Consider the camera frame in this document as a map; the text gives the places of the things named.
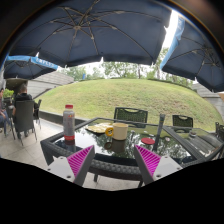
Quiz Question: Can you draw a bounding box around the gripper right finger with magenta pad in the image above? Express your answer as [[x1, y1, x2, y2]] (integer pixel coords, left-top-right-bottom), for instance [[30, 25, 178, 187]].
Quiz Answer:
[[134, 145, 182, 185]]

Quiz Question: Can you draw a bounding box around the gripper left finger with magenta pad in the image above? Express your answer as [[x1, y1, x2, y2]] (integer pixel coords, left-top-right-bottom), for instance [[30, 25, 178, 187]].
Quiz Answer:
[[47, 145, 95, 186]]

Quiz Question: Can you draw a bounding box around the red round coaster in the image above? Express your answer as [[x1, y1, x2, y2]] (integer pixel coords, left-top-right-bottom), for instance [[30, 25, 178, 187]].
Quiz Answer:
[[141, 138, 155, 145]]

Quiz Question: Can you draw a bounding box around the glass-top wicker table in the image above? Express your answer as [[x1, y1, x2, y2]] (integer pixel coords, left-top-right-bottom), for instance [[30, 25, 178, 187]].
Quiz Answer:
[[41, 118, 207, 182]]

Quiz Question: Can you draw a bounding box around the yellow plate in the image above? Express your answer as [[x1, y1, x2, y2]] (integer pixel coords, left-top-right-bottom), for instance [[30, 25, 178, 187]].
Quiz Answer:
[[85, 123, 112, 134]]

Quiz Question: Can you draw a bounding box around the parasol pole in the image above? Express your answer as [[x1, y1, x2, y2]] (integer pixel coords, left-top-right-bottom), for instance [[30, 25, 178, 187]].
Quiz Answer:
[[154, 114, 165, 145]]

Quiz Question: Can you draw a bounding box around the small ashtray on right table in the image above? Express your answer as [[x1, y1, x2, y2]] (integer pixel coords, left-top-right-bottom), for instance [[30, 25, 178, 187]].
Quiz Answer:
[[189, 131, 197, 138]]

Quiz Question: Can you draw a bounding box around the dark wicker chair right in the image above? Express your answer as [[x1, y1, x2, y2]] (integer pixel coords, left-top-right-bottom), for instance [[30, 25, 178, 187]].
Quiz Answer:
[[172, 115, 193, 127]]

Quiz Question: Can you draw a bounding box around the dark wicker chair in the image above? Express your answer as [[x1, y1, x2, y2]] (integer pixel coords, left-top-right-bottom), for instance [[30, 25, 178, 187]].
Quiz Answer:
[[114, 107, 148, 123], [172, 115, 193, 127]]

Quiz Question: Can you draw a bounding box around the clear bottle with red cap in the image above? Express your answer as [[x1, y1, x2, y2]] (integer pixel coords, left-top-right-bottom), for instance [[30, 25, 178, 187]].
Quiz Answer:
[[62, 104, 76, 142]]

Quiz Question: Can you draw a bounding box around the dark wicker chair centre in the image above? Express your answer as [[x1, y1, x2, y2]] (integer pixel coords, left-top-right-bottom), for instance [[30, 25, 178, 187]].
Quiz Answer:
[[114, 107, 148, 123]]

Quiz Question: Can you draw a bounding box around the grey wicker chair left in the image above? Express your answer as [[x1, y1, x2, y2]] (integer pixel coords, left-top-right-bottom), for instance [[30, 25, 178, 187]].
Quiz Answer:
[[11, 99, 38, 147]]

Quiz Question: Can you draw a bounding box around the seated person in black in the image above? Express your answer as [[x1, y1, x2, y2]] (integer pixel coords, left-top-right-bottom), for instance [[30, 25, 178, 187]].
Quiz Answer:
[[12, 83, 39, 115]]

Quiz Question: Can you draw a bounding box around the navy parasol left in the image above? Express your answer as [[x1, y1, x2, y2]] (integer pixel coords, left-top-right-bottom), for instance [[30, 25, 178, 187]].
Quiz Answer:
[[4, 55, 58, 80]]

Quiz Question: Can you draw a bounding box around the navy parasol right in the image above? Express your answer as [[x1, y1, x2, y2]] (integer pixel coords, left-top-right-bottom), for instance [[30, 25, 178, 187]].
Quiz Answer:
[[160, 16, 224, 92]]

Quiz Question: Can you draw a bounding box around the large navy parasol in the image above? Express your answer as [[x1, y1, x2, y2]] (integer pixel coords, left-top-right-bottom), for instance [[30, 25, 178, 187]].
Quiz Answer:
[[10, 0, 171, 67]]

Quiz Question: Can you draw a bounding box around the cream mug with yellow handle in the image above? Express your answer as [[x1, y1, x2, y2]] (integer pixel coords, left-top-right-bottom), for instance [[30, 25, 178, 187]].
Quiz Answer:
[[105, 123, 128, 141]]

